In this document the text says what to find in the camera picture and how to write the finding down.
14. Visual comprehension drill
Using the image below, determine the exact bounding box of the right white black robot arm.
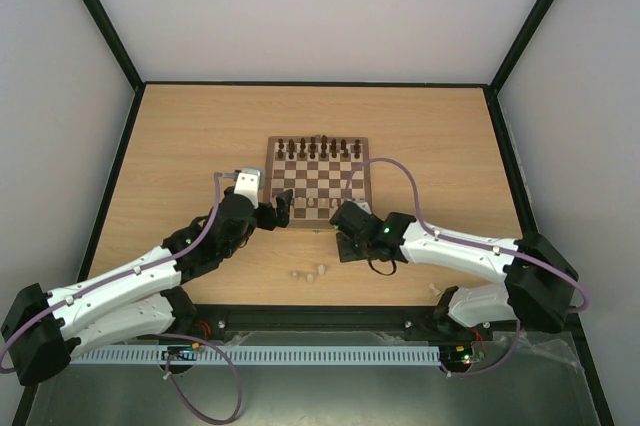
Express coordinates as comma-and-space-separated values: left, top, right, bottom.
329, 201, 578, 338

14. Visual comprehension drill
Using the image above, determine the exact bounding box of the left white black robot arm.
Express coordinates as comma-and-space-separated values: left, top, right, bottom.
1, 190, 293, 386

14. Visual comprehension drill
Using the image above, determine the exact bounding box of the wooden chess board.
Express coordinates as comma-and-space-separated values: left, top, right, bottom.
262, 135, 373, 230

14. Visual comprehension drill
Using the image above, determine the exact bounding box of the metal front plate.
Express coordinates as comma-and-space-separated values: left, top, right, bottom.
26, 337, 598, 425

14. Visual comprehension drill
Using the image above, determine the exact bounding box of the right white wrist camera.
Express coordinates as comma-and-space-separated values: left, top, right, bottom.
353, 200, 372, 214

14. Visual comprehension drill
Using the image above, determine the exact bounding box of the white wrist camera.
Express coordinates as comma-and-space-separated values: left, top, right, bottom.
353, 200, 372, 214
233, 167, 264, 209

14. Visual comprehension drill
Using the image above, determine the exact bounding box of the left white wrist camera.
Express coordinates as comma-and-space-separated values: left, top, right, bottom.
233, 167, 264, 209

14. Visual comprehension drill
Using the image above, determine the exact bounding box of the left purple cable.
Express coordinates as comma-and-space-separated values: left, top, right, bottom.
0, 171, 244, 422

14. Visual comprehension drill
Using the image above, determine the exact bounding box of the purple cable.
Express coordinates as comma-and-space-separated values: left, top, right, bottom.
0, 171, 244, 422
342, 158, 591, 378

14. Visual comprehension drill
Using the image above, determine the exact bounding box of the black aluminium mounting rail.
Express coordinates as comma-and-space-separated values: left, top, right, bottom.
184, 304, 581, 345

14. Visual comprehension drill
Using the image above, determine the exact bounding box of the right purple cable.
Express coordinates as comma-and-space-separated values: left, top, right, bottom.
342, 158, 591, 378

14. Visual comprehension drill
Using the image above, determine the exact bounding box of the black enclosure frame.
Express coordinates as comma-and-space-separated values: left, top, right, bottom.
0, 0, 640, 426

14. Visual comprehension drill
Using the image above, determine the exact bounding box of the light blue slotted cable duct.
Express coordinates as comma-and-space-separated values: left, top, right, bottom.
72, 345, 441, 367

